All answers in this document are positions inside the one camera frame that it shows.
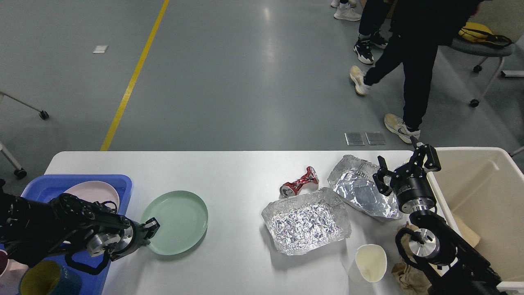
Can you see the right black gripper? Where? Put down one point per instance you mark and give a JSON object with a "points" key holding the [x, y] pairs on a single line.
{"points": [[409, 182]]}

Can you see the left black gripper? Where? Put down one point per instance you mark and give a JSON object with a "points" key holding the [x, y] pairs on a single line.
{"points": [[123, 243]]}

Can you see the green plate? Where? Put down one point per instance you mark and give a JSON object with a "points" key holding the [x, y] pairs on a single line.
{"points": [[183, 220]]}

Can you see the dark teal mug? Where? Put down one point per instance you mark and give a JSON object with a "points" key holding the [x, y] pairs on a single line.
{"points": [[50, 278]]}

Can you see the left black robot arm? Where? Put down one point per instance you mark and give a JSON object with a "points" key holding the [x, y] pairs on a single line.
{"points": [[89, 235]]}

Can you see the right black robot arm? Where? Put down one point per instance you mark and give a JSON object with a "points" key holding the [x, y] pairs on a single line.
{"points": [[451, 265]]}

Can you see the right floor plate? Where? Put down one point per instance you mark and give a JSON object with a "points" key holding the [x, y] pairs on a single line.
{"points": [[375, 138]]}

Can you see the floor plate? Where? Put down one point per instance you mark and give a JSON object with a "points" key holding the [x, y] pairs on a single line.
{"points": [[354, 139], [375, 138]]}

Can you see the rear foil tray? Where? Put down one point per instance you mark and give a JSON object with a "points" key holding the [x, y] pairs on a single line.
{"points": [[352, 179]]}

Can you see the foil tray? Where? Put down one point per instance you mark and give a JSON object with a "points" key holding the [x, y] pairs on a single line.
{"points": [[352, 179], [302, 223]]}

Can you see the left floor plate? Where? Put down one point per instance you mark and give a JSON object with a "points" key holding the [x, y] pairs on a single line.
{"points": [[354, 139]]}

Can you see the pink plate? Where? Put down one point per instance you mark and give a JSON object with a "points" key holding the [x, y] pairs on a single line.
{"points": [[97, 191]]}

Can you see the beige plastic bin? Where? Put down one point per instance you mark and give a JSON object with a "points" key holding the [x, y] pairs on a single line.
{"points": [[482, 188]]}

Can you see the white paper cup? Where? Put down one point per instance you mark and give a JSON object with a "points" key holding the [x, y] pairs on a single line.
{"points": [[369, 264]]}

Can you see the crumpled brown paper bag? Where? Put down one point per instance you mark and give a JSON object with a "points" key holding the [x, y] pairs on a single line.
{"points": [[411, 280]]}

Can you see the blue plastic tray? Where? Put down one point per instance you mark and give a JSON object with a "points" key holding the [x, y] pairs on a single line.
{"points": [[46, 187]]}

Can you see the front foil tray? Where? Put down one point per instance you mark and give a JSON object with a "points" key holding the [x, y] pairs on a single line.
{"points": [[302, 223]]}

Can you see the crushed red can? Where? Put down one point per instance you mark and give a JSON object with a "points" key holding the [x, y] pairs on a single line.
{"points": [[290, 189]]}

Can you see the grey chair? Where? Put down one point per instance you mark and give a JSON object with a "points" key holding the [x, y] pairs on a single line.
{"points": [[477, 49]]}

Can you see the lower left caster leg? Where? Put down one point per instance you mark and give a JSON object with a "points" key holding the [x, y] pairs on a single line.
{"points": [[19, 171]]}

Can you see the person with beige sneakers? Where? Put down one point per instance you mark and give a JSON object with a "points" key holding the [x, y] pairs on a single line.
{"points": [[418, 28]]}

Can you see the pink mug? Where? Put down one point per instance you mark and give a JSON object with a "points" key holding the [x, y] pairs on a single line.
{"points": [[11, 273]]}

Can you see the yellow bag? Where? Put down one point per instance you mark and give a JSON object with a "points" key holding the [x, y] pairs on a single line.
{"points": [[482, 35]]}

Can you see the chair leg with caster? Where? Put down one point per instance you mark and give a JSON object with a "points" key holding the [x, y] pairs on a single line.
{"points": [[42, 113]]}

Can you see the person with black sneakers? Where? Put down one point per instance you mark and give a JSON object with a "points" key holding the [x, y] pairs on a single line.
{"points": [[373, 16]]}

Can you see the person with white shoes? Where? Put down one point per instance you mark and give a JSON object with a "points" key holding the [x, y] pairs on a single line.
{"points": [[345, 10]]}

